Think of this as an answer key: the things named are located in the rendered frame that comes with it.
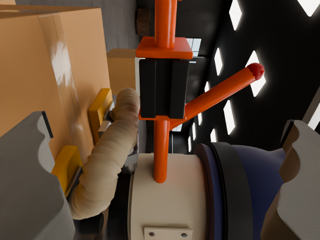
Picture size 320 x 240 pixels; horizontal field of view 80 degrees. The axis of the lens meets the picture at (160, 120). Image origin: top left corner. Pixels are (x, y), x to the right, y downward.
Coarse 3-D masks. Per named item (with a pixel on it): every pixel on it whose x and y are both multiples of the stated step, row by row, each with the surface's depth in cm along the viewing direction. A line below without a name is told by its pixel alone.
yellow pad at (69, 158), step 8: (64, 152) 24; (72, 152) 24; (56, 160) 23; (64, 160) 23; (72, 160) 24; (80, 160) 26; (56, 168) 22; (64, 168) 22; (72, 168) 24; (80, 168) 25; (64, 176) 22; (72, 176) 24; (64, 184) 22; (72, 184) 23; (64, 192) 22; (96, 216) 26; (80, 224) 26; (88, 224) 26; (96, 224) 26; (80, 232) 26; (88, 232) 26; (96, 232) 26
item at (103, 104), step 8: (104, 88) 41; (104, 96) 38; (96, 104) 35; (104, 104) 37; (112, 104) 41; (96, 112) 34; (104, 112) 37; (96, 120) 34; (104, 120) 36; (96, 128) 35; (96, 136) 36
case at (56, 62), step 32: (0, 32) 15; (32, 32) 19; (64, 32) 25; (96, 32) 36; (0, 64) 15; (32, 64) 19; (64, 64) 25; (96, 64) 37; (0, 96) 15; (32, 96) 19; (64, 96) 25; (96, 96) 38; (0, 128) 15; (64, 128) 25
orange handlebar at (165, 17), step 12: (156, 0) 18; (168, 0) 18; (180, 0) 18; (156, 12) 19; (168, 12) 18; (156, 24) 19; (168, 24) 19; (156, 36) 20; (168, 36) 20; (168, 48) 20; (156, 120) 25; (168, 120) 25; (156, 132) 26; (168, 132) 27; (156, 144) 28; (168, 144) 28; (156, 156) 29; (156, 168) 30; (156, 180) 32
